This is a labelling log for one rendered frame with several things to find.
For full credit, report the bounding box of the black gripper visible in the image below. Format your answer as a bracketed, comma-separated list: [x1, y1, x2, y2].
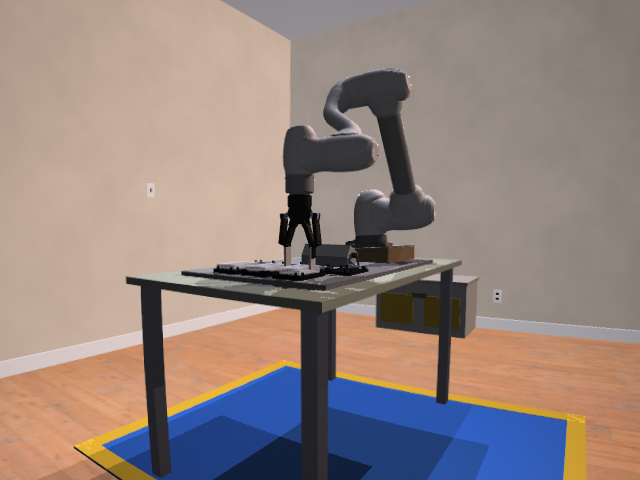
[278, 194, 322, 270]

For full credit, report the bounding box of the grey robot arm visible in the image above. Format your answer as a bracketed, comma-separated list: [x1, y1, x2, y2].
[283, 69, 436, 248]

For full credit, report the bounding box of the grey button panel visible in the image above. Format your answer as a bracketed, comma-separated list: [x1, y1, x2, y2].
[301, 244, 360, 268]

